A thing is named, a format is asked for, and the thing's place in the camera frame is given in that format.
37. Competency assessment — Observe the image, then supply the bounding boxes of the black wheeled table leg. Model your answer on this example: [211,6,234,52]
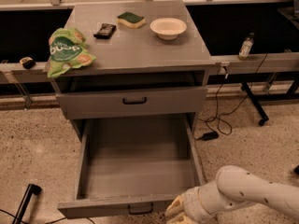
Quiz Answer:
[241,82,269,126]

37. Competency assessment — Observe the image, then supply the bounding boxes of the black power adapter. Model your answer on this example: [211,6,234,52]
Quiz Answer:
[202,131,219,141]

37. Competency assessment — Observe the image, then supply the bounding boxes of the clear plastic bottle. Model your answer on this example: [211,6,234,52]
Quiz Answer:
[238,33,255,60]

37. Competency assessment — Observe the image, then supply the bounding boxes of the grey drawer cabinet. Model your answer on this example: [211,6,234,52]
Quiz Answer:
[50,0,214,140]

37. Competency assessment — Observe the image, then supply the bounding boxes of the white bowl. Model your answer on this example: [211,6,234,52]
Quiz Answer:
[149,18,187,40]

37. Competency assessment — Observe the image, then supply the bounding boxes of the small black yellow object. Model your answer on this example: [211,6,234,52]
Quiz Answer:
[20,57,36,69]

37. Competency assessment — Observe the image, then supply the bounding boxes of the grey side rail bench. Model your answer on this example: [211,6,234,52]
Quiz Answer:
[0,60,50,84]

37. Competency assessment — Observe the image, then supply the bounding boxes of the green yellow sponge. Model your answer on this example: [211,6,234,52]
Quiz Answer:
[117,12,146,29]

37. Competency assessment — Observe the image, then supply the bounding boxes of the green chip bag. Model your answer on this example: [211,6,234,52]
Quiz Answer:
[48,28,96,78]

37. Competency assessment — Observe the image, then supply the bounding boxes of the dark snack bar wrapper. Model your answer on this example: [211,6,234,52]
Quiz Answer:
[93,23,116,39]

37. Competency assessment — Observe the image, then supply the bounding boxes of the black stand leg left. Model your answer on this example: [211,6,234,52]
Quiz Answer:
[12,184,42,224]

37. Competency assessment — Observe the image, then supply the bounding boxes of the grey drawer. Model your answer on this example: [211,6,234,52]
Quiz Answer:
[58,114,205,219]
[56,86,207,119]

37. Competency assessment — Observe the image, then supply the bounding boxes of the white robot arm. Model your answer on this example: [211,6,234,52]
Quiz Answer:
[165,165,299,224]

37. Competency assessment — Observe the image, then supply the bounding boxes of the black floor cable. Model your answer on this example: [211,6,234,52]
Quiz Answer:
[0,208,96,224]

